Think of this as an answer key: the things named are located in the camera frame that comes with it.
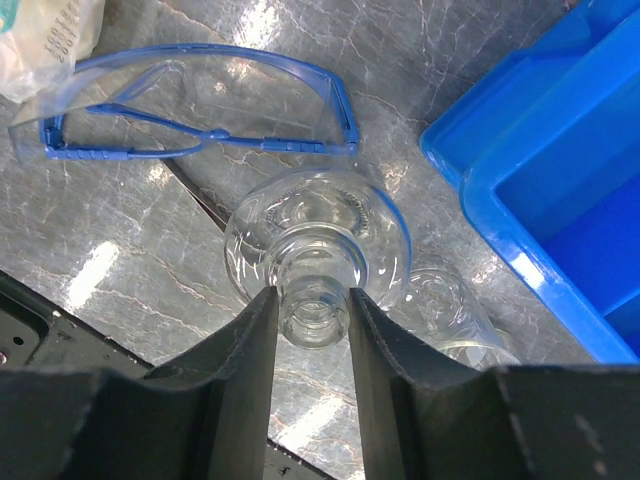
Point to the metal tweezers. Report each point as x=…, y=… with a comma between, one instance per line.
x=210, y=203

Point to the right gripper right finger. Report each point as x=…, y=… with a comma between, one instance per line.
x=423, y=415

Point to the small clear glass dish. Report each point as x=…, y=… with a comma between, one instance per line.
x=440, y=309

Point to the small glass reagent bottle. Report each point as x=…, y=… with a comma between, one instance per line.
x=41, y=41

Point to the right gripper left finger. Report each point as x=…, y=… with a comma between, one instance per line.
x=200, y=410

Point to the blue plastic divided bin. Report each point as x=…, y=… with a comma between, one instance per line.
x=543, y=153

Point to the clear glass funnel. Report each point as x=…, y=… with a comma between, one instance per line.
x=314, y=234

